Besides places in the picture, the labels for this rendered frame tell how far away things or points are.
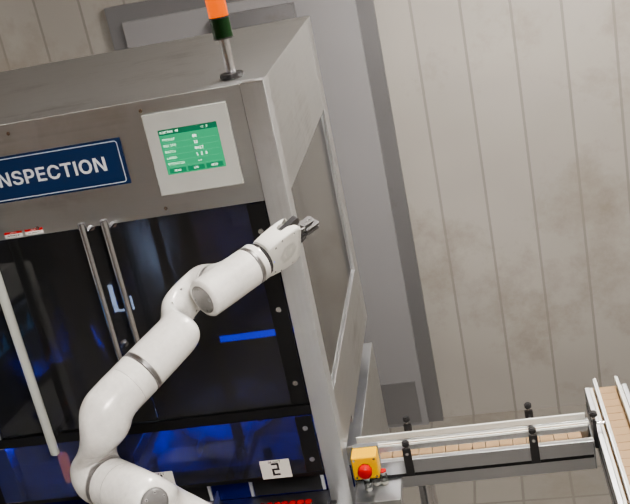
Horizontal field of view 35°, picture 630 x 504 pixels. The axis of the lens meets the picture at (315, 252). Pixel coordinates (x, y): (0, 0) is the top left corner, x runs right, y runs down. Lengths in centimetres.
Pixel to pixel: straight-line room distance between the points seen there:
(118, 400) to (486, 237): 287
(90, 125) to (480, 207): 231
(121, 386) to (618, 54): 294
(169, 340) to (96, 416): 20
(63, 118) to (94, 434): 97
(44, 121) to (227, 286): 81
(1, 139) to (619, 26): 260
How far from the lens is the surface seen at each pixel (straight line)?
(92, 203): 261
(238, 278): 199
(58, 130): 257
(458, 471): 294
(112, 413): 185
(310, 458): 281
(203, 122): 245
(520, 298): 462
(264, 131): 244
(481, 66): 428
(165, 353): 190
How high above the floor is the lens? 253
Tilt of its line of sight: 20 degrees down
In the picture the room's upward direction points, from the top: 12 degrees counter-clockwise
